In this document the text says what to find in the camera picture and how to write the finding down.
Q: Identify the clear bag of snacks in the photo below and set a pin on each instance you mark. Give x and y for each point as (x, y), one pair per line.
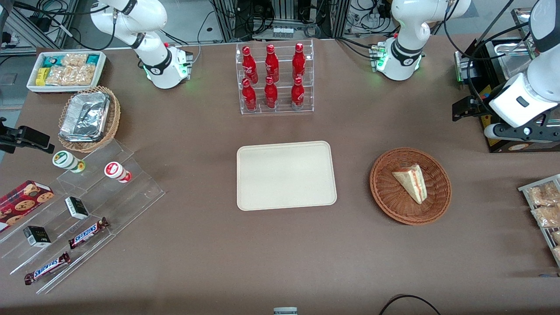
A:
(547, 216)
(544, 194)

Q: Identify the triangular sandwich wedge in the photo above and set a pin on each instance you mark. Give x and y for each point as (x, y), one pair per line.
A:
(413, 181)

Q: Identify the beige plastic tray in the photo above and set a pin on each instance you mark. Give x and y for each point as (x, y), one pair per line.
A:
(286, 175)

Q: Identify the steel warmer pan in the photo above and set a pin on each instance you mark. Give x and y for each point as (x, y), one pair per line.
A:
(503, 48)

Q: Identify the small black box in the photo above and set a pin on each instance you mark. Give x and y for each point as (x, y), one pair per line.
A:
(76, 208)
(37, 236)

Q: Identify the aluminium equipment rack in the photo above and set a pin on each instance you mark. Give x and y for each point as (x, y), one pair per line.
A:
(284, 13)

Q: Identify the green lid cup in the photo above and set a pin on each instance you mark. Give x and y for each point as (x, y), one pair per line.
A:
(63, 159)

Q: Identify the white snack box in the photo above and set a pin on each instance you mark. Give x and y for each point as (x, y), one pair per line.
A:
(101, 70)

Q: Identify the clear acrylic bottle rack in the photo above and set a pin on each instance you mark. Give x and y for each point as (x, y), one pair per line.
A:
(282, 109)

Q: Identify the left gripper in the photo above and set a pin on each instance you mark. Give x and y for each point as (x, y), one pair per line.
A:
(480, 103)

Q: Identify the red cookie box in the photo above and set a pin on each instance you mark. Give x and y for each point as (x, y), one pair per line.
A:
(22, 203)

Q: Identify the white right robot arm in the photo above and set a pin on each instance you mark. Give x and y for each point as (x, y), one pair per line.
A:
(148, 17)

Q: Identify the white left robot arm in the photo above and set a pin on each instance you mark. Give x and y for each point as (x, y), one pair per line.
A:
(407, 26)

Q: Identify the yellow snack packet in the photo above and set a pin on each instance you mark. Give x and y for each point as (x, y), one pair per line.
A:
(42, 76)

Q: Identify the black food warmer machine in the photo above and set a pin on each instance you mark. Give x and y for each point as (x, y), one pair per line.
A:
(498, 146)

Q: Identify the black camera clamp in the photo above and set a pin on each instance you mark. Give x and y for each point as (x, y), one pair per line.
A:
(28, 138)

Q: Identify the red cola bottle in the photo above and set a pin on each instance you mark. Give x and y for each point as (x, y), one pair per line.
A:
(297, 94)
(249, 65)
(249, 96)
(299, 61)
(271, 94)
(271, 63)

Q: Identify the Snickers chocolate bar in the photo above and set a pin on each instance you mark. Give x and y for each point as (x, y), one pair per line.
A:
(46, 269)
(87, 234)

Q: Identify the clear acrylic stepped stand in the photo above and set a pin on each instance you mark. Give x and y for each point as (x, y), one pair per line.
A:
(131, 197)

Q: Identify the teal snack packet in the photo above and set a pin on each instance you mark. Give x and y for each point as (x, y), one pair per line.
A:
(92, 59)
(51, 61)

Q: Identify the wrist camera with black bracket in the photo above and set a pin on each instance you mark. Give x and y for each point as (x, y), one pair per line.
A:
(525, 131)

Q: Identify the light wicker basket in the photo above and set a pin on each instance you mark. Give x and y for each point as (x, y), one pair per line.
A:
(114, 118)

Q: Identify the silver foil container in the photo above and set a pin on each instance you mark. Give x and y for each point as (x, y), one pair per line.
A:
(85, 116)

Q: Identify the small grey device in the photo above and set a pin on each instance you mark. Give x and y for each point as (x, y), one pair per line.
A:
(285, 311)

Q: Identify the red lid cup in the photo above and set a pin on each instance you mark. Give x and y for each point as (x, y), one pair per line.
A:
(114, 169)

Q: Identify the round brown wicker basket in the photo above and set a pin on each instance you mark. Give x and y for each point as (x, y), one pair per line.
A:
(389, 192)

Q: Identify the clear bag of peanuts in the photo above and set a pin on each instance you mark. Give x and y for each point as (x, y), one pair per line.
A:
(70, 75)
(74, 60)

